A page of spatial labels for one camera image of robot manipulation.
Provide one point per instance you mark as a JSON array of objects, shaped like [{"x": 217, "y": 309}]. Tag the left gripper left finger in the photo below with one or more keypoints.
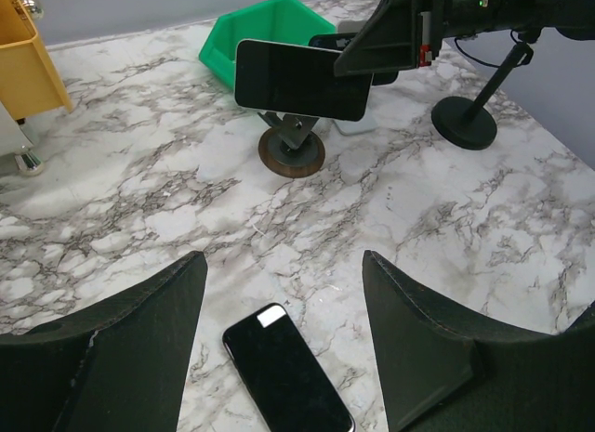
[{"x": 117, "y": 365}]

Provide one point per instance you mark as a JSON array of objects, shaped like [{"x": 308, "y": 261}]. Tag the black phone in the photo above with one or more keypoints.
[{"x": 282, "y": 375}]

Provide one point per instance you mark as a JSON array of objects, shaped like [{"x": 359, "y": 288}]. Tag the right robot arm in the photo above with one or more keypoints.
[{"x": 572, "y": 18}]

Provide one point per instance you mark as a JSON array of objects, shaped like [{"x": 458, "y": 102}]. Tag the round wooden base stand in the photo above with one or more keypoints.
[{"x": 290, "y": 148}]

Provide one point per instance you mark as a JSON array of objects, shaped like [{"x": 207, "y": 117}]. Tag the black phone stand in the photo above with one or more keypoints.
[{"x": 465, "y": 122}]

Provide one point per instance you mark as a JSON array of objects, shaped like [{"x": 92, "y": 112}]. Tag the phone on wooden stand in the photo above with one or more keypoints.
[{"x": 299, "y": 80}]

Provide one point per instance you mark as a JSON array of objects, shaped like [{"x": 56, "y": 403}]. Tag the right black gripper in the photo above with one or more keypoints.
[{"x": 414, "y": 30}]

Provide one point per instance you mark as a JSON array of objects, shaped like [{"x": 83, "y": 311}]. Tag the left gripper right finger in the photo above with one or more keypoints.
[{"x": 445, "y": 367}]

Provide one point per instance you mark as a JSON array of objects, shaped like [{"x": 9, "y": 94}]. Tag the orange drawer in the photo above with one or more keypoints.
[{"x": 30, "y": 82}]

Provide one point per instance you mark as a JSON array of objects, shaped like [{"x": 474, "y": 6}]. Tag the silver phone stand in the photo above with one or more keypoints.
[{"x": 368, "y": 123}]

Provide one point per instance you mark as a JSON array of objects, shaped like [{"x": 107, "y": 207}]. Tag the green plastic bin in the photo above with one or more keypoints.
[{"x": 280, "y": 21}]

